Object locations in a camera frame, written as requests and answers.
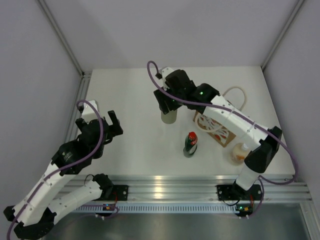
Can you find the slotted cable duct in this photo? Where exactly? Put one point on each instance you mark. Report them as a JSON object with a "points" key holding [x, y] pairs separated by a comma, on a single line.
{"points": [[184, 208]]}

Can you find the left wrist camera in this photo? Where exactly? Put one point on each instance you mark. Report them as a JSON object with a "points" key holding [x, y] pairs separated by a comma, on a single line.
{"points": [[87, 113]]}

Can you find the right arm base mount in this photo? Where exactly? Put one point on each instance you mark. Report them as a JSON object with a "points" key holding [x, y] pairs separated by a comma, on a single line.
{"points": [[227, 192]]}

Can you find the aluminium rail frame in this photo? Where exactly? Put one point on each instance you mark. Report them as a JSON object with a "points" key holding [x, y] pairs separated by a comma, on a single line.
{"points": [[149, 155]]}

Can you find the dark sauce bottle red cap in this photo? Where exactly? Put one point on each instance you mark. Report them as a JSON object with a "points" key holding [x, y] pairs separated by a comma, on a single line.
{"points": [[190, 144]]}

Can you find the aluminium frame post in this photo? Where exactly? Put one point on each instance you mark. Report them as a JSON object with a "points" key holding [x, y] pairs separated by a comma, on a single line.
{"points": [[60, 35], [286, 26]]}

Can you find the right aluminium frame post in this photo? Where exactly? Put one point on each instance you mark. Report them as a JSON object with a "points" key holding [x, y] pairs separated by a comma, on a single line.
{"points": [[286, 26]]}

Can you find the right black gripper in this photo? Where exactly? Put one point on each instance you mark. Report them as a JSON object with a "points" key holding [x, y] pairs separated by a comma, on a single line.
{"points": [[161, 100]]}

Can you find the cream squeeze bottle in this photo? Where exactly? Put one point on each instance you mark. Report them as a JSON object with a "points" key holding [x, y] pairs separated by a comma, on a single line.
{"points": [[239, 152]]}

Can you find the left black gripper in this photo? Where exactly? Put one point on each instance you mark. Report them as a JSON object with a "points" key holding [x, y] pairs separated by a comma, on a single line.
{"points": [[115, 129]]}

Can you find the left aluminium frame post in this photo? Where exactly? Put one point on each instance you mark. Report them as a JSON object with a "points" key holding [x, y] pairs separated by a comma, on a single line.
{"points": [[60, 35]]}

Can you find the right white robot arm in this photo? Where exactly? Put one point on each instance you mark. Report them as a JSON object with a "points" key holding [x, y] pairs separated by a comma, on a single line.
{"points": [[263, 143]]}

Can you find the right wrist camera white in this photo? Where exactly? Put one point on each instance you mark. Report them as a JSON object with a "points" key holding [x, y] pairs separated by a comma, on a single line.
{"points": [[162, 73]]}

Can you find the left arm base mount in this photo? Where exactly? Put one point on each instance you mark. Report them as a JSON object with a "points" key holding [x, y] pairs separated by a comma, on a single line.
{"points": [[115, 193]]}

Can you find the burlap canvas bag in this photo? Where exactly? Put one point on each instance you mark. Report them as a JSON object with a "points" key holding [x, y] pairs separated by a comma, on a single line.
{"points": [[213, 128]]}

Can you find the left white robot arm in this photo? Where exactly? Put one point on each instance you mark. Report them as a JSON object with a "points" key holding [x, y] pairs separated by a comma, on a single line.
{"points": [[37, 214]]}

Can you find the white jar with lid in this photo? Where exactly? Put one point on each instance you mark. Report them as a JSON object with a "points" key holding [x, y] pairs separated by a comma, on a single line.
{"points": [[170, 117]]}

